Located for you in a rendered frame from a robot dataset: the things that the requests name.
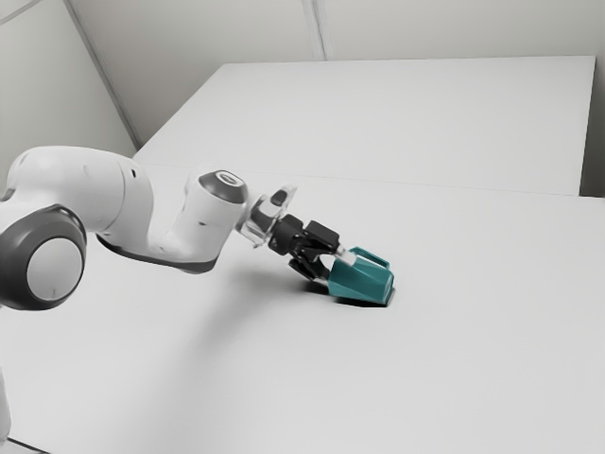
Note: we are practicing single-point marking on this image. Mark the teal faceted mug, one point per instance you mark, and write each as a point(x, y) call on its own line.
point(361, 281)

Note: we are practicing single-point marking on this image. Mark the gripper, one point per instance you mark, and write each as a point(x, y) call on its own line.
point(295, 235)

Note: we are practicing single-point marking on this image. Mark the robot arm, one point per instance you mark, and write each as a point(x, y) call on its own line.
point(118, 208)

